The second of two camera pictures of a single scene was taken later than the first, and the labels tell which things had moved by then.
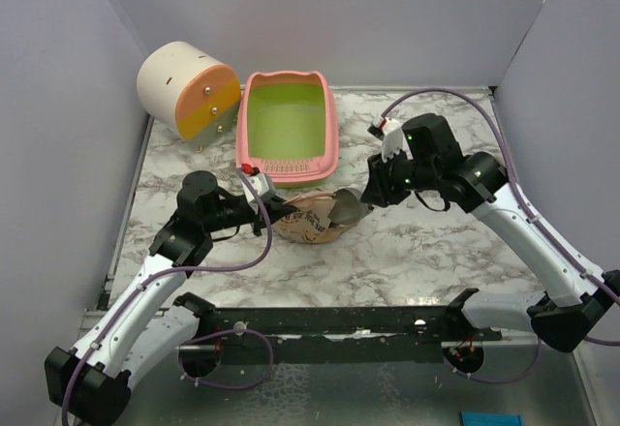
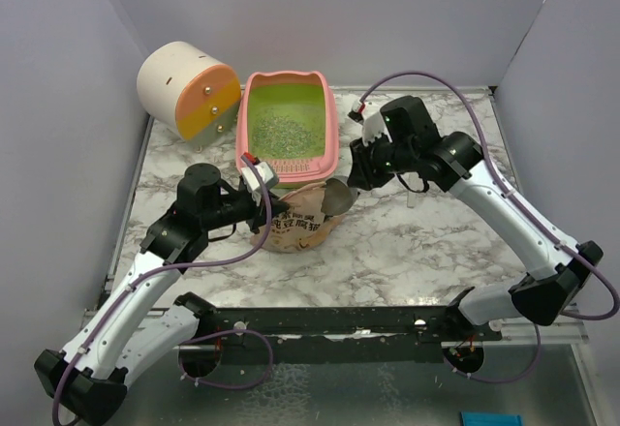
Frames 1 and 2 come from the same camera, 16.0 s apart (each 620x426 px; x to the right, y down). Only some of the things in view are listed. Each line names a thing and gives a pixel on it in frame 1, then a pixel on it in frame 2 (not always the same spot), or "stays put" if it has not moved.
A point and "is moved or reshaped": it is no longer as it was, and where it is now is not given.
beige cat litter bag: [309, 223] is moved or reshaped
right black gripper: [381, 188] → [363, 172]
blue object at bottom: [490, 418] stays put
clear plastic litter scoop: [349, 206] → [338, 197]
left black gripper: [276, 206] stays put
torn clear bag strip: [412, 200] stays put
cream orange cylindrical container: [184, 87] stays put
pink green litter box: [289, 128] stays put
